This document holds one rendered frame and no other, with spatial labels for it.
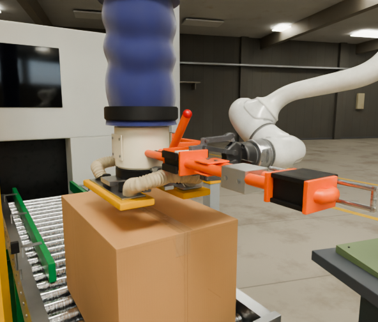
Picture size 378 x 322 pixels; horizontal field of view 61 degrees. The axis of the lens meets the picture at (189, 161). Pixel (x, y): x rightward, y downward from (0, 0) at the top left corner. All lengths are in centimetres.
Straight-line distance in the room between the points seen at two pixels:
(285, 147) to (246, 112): 18
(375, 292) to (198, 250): 54
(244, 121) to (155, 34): 37
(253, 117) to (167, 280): 54
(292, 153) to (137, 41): 54
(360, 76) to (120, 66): 67
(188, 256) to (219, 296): 20
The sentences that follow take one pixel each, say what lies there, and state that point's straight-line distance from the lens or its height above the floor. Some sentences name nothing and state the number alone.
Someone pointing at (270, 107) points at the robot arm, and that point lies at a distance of 104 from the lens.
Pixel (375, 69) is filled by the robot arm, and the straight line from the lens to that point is 104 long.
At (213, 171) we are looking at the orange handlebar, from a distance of 67.
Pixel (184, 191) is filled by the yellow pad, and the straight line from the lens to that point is 94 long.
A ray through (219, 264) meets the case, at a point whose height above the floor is 82.
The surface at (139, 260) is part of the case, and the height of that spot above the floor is 90.
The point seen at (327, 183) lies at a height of 118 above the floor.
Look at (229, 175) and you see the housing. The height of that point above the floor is 116.
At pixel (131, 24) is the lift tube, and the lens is 94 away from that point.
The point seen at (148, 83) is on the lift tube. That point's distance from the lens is 92.
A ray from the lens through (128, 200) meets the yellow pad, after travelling 86.
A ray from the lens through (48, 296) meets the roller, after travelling 152.
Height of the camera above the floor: 129
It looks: 9 degrees down
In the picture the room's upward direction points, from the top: straight up
